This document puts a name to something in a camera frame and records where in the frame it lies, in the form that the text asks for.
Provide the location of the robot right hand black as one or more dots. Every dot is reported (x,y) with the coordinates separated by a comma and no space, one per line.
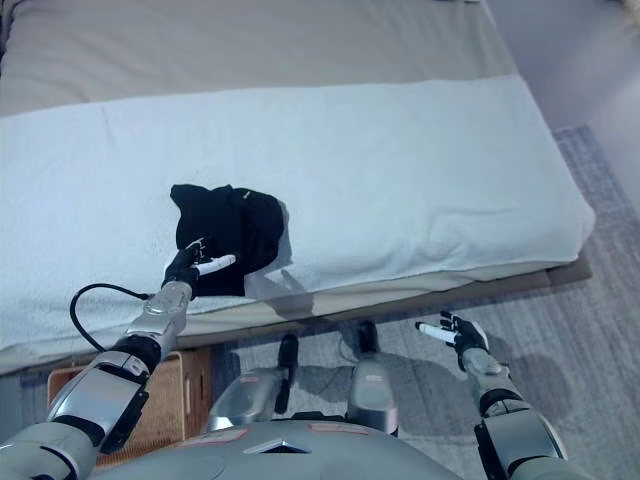
(470,337)

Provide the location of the robot left hand black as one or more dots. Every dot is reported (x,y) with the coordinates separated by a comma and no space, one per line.
(180,270)

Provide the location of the black garment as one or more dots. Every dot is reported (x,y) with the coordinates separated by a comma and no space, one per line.
(235,220)

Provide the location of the robot left arm silver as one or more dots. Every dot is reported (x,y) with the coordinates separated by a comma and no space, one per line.
(100,390)

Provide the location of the robot right arm silver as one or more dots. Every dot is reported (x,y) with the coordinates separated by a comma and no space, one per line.
(520,435)

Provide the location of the woven brown basket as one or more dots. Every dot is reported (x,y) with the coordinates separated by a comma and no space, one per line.
(165,400)

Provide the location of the beige bed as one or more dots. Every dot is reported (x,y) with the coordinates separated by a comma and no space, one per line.
(250,45)

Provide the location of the robot right leg silver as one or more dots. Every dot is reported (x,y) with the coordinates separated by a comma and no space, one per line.
(372,390)

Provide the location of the robot leg silver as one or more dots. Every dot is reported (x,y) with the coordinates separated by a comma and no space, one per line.
(250,395)
(372,390)

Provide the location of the robot left leg silver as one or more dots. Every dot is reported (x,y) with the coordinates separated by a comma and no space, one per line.
(250,395)

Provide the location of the white textured blanket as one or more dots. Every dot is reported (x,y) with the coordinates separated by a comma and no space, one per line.
(375,175)

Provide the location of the robot torso grey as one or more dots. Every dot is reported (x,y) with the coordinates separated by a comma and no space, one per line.
(300,460)

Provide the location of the brown bed frame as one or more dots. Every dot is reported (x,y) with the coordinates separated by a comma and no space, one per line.
(570,270)

